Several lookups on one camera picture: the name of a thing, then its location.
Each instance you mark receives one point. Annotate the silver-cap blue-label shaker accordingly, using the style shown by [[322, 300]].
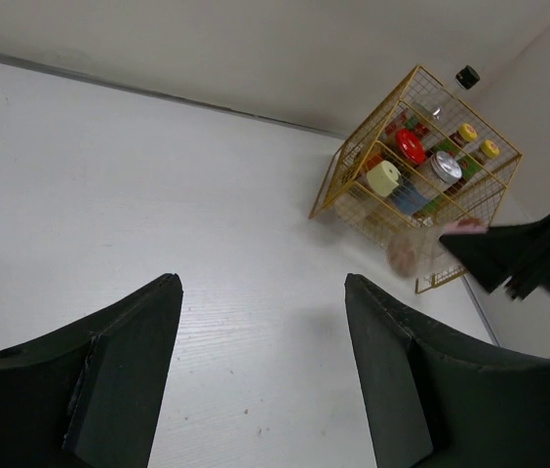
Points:
[[425, 183]]

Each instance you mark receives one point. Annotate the pink-cap spice jar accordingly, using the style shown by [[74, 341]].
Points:
[[418, 253]]

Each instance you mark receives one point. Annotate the red-cap dark sauce jar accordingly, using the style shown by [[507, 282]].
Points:
[[403, 149]]

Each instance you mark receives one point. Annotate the yellow-cap beige jar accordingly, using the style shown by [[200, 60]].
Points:
[[375, 181]]

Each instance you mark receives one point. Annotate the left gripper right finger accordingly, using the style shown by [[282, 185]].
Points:
[[437, 397]]

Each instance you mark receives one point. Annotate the yellow-cap sauce bottle front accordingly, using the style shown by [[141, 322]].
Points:
[[473, 162]]

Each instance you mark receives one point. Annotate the yellow-cap sauce bottle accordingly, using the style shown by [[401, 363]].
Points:
[[473, 162], [456, 141]]

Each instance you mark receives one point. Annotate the yellow wire basket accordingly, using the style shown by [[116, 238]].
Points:
[[479, 198]]

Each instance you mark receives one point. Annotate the tall black-cap glass bottle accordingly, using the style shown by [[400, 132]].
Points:
[[428, 103]]

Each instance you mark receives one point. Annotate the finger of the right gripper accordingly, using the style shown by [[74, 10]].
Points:
[[485, 256]]

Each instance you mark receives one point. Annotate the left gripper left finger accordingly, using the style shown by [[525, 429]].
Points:
[[90, 393]]

